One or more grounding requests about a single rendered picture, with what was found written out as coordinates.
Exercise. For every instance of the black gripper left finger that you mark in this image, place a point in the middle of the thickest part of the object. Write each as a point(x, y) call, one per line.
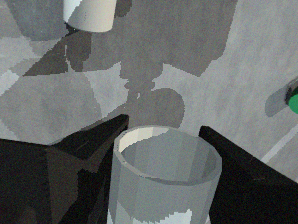
point(64, 183)

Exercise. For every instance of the grey open-topped cup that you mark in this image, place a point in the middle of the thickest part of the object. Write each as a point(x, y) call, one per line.
point(162, 175)

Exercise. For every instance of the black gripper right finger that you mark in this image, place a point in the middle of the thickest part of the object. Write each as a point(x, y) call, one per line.
point(249, 191)

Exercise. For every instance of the black post with cap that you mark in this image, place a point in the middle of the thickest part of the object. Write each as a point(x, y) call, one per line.
point(104, 213)

